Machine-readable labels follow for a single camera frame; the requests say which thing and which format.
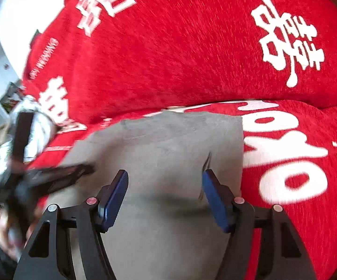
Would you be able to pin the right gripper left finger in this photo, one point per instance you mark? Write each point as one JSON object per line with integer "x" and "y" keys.
{"x": 67, "y": 238}

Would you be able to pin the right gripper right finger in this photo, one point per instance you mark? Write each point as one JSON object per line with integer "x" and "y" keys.
{"x": 263, "y": 243}

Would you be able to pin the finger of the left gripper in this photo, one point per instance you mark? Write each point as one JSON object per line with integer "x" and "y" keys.
{"x": 50, "y": 180}
{"x": 21, "y": 136}

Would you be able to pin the grey knit sweater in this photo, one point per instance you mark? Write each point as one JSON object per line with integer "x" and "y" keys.
{"x": 164, "y": 229}

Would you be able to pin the person's left hand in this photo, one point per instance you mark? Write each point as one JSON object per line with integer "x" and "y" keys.
{"x": 9, "y": 248}

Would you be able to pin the white floral cloth bundle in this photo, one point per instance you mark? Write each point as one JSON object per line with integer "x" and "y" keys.
{"x": 43, "y": 129}

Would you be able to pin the red wedding sofa cover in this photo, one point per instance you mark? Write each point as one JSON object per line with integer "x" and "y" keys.
{"x": 272, "y": 62}

